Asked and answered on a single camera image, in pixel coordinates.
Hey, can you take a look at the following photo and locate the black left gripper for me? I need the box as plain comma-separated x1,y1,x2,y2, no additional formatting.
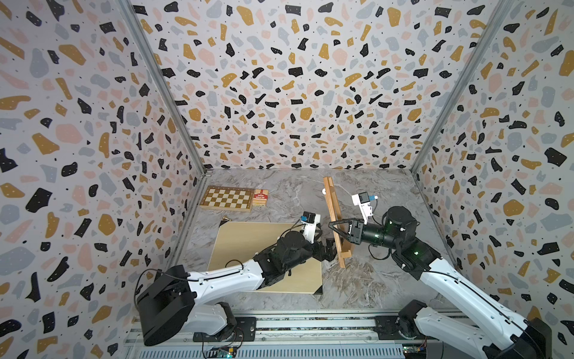
283,229,345,275

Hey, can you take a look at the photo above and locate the small wooden easel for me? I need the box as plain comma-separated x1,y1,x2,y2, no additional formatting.
323,177,354,269

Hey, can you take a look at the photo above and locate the light wooden canvas board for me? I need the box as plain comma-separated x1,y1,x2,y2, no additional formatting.
208,221,323,294

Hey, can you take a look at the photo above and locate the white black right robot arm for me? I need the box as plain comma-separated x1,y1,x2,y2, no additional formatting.
329,206,552,358

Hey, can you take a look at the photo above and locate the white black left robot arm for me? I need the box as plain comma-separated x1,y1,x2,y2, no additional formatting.
135,230,337,346

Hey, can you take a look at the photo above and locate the red Texas Hold'em card box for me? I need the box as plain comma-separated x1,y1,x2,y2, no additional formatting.
252,188,269,206

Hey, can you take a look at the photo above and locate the wooden chess board box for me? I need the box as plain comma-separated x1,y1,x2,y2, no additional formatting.
199,185,254,212

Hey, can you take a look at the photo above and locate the green circuit board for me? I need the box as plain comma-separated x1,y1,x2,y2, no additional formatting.
206,347,238,358

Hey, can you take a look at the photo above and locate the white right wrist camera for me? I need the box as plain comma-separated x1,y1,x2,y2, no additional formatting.
351,191,378,224

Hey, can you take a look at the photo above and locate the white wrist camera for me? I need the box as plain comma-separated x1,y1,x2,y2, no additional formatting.
351,191,378,224
300,211,321,244

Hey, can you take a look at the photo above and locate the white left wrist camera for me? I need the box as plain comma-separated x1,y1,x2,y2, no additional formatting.
300,211,321,244

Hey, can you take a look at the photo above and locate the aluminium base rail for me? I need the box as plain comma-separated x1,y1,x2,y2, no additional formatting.
123,309,490,359

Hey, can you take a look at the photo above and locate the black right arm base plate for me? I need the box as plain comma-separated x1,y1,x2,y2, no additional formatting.
373,315,426,340

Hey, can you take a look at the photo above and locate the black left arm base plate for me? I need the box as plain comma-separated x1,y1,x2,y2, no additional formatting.
193,317,257,343

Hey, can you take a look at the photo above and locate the right aluminium corner post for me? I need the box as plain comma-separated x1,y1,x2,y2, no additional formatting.
410,0,514,175

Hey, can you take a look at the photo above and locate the aluminium corner post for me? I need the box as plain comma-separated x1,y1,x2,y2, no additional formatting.
410,0,514,175
117,0,206,177

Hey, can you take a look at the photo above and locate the left aluminium corner post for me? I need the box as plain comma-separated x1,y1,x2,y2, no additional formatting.
117,0,206,177

